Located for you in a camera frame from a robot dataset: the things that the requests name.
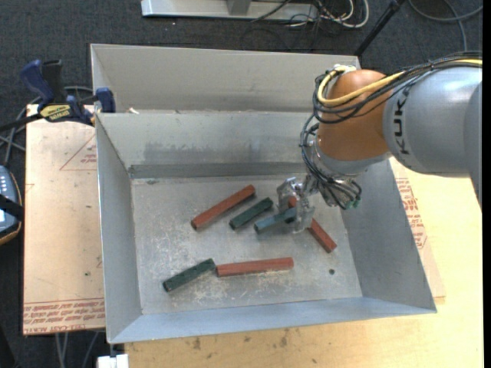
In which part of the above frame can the grey metal bin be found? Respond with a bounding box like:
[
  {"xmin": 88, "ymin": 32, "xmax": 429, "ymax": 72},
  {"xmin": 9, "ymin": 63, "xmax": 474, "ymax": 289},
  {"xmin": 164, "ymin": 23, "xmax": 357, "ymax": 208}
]
[{"xmin": 90, "ymin": 43, "xmax": 438, "ymax": 345}]

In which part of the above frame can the brown cardboard board, red print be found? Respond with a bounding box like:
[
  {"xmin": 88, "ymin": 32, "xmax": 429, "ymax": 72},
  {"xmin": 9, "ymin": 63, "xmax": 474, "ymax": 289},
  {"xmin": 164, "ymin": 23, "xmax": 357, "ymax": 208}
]
[{"xmin": 22, "ymin": 103, "xmax": 448, "ymax": 337}]

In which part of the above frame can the dark green flat block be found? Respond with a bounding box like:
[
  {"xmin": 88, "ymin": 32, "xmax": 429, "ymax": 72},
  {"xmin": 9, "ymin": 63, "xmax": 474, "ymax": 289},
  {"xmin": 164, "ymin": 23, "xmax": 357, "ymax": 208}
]
[
  {"xmin": 253, "ymin": 208, "xmax": 298, "ymax": 235},
  {"xmin": 162, "ymin": 258, "xmax": 218, "ymax": 293},
  {"xmin": 229, "ymin": 196, "xmax": 275, "ymax": 230}
]

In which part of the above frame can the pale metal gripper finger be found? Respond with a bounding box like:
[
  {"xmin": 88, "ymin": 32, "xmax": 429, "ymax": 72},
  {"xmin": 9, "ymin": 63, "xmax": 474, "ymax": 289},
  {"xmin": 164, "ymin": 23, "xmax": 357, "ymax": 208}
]
[
  {"xmin": 292, "ymin": 199, "xmax": 316, "ymax": 235},
  {"xmin": 276, "ymin": 176, "xmax": 298, "ymax": 211}
]

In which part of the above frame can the red-brown flat block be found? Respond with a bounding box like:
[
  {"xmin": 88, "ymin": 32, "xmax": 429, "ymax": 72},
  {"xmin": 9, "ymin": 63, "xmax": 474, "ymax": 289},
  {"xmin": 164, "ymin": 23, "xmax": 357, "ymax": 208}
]
[
  {"xmin": 190, "ymin": 184, "xmax": 257, "ymax": 232},
  {"xmin": 287, "ymin": 195, "xmax": 338, "ymax": 254},
  {"xmin": 215, "ymin": 256, "xmax": 295, "ymax": 278}
]

